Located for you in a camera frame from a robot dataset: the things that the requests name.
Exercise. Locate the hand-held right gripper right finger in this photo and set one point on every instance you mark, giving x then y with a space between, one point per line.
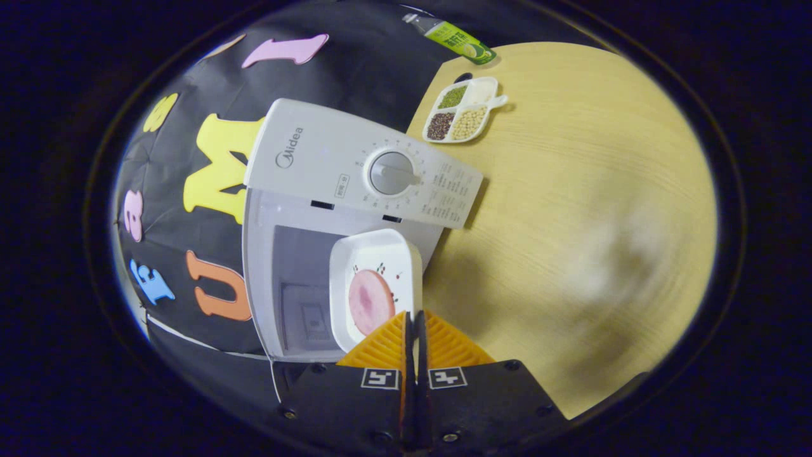
482 400

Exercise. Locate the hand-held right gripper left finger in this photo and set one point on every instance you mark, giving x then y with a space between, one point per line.
355 400

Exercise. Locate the pink ham slice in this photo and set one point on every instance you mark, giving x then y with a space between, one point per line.
371 304

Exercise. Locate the white square plate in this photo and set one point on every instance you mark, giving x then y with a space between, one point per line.
380 254

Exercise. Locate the white microwave oven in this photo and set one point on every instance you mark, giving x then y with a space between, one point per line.
330 158

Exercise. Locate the divided white bean tray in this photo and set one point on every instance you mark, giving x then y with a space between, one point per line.
466 111

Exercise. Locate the black bottle cap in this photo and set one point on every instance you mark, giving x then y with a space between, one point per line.
463 77

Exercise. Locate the green drink bottle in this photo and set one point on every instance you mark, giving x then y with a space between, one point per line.
457 41

